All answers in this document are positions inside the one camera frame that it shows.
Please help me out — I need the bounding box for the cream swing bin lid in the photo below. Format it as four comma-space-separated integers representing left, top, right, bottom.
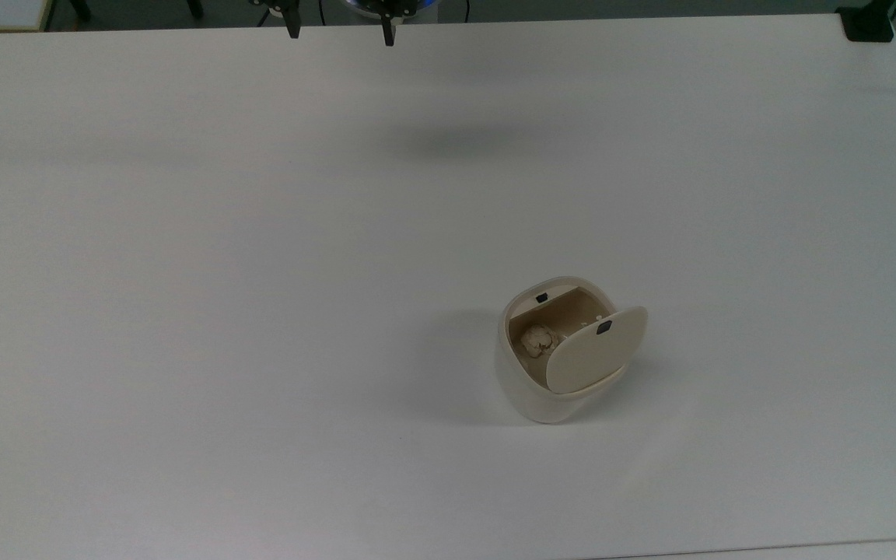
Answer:
544, 305, 649, 395

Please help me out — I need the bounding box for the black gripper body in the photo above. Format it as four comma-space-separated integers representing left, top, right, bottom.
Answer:
250, 0, 420, 19

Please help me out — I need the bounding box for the crumpled paper ball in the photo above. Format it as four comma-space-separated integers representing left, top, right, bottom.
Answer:
522, 324, 558, 359

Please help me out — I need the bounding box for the cream plastic trash bin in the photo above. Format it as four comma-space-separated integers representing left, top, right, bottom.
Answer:
494, 276, 649, 425

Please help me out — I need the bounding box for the black table clamp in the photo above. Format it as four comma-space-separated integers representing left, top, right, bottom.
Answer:
836, 0, 896, 43

